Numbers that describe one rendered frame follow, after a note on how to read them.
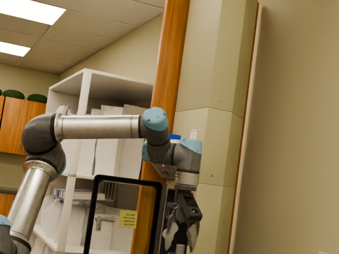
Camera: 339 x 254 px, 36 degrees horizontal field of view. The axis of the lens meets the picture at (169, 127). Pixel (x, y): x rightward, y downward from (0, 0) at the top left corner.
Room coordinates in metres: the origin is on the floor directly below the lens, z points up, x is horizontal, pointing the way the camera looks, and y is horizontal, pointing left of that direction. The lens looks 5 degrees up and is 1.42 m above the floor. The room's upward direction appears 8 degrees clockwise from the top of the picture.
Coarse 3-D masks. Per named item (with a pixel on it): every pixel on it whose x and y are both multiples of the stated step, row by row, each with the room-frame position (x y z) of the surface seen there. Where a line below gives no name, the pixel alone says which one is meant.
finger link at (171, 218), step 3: (174, 213) 1.66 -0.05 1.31; (171, 216) 1.66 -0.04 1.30; (174, 216) 1.66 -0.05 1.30; (168, 219) 1.66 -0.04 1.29; (171, 219) 1.66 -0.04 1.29; (174, 219) 1.66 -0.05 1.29; (168, 222) 1.66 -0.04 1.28; (171, 222) 1.66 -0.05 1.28; (168, 225) 1.66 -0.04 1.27; (171, 225) 1.66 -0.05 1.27; (168, 228) 1.66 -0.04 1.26; (168, 231) 1.66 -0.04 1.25
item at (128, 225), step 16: (112, 192) 2.24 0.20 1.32; (128, 192) 2.26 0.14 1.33; (144, 192) 2.28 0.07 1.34; (96, 208) 2.22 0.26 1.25; (112, 208) 2.24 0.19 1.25; (128, 208) 2.26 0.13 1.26; (144, 208) 2.28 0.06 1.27; (112, 224) 2.24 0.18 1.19; (128, 224) 2.26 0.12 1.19; (144, 224) 2.28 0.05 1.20; (96, 240) 2.22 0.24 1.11; (112, 240) 2.25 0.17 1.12; (128, 240) 2.27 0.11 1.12; (144, 240) 2.29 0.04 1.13
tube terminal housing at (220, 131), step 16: (176, 112) 2.30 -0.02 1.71; (192, 112) 2.15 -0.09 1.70; (208, 112) 2.03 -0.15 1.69; (224, 112) 2.05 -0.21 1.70; (176, 128) 2.28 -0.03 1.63; (192, 128) 2.13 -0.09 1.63; (208, 128) 2.03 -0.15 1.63; (224, 128) 2.06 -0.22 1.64; (240, 128) 2.22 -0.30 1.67; (208, 144) 2.03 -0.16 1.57; (224, 144) 2.06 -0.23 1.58; (208, 160) 2.04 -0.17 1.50; (224, 160) 2.07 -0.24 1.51; (208, 176) 2.04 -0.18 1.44; (224, 176) 2.07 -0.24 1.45; (192, 192) 2.06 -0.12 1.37; (208, 192) 2.04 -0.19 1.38; (224, 192) 2.10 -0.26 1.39; (208, 208) 2.05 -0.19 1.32; (224, 208) 2.13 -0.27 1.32; (208, 224) 2.05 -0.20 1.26; (224, 224) 2.16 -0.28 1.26; (208, 240) 2.05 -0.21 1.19; (224, 240) 2.19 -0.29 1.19
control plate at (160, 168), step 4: (156, 164) 2.23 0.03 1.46; (160, 164) 2.18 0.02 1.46; (160, 168) 2.22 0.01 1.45; (164, 168) 2.18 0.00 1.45; (168, 168) 2.13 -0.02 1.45; (172, 168) 2.10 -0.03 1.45; (160, 172) 2.26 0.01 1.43; (164, 172) 2.21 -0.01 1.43; (172, 172) 2.13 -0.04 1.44; (168, 176) 2.21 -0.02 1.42; (172, 176) 2.17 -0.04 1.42
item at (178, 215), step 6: (174, 186) 1.74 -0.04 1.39; (180, 186) 1.67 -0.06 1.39; (186, 186) 1.67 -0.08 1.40; (180, 192) 1.71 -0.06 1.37; (186, 192) 1.69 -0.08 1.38; (168, 204) 1.72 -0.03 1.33; (174, 204) 1.68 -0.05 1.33; (180, 204) 1.68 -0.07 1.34; (168, 210) 1.72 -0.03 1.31; (174, 210) 1.68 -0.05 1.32; (180, 210) 1.67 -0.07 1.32; (168, 216) 1.71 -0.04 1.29; (180, 216) 1.67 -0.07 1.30; (180, 222) 1.67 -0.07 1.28; (186, 222) 1.69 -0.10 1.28
